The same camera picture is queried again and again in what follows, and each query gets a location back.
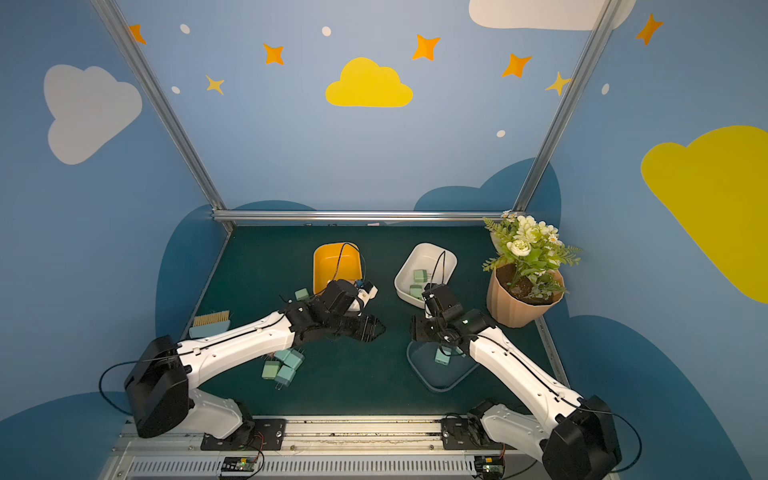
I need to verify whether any aluminium frame rail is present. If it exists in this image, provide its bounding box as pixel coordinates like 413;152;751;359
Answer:
212;209;501;223

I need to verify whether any blue plug bottom middle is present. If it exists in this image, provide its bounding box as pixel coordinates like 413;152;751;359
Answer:
274;365;296;389

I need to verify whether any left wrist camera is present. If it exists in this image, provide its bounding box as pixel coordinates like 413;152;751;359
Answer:
348;281;378;314

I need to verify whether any potted artificial plant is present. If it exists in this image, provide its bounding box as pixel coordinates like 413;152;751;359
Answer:
483;211;582;328

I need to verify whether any white storage box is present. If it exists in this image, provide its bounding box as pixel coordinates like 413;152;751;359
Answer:
394;243;458;309

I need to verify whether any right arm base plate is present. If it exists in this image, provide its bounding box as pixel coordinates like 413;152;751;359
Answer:
440;415;502;450

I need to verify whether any clear blue storage box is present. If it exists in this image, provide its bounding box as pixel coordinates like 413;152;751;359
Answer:
406;341;479;393

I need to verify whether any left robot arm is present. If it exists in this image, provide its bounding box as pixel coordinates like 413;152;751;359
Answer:
124;280;385;449

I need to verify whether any brush with blue handle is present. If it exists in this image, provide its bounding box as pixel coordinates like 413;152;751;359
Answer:
188;310;230;339

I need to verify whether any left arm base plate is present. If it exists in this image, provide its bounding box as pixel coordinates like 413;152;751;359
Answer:
200;418;287;452

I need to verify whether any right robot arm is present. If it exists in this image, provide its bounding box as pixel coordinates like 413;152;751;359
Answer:
411;283;622;479

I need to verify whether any yellow storage box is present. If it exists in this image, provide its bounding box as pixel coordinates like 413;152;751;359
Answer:
312;242;364;294

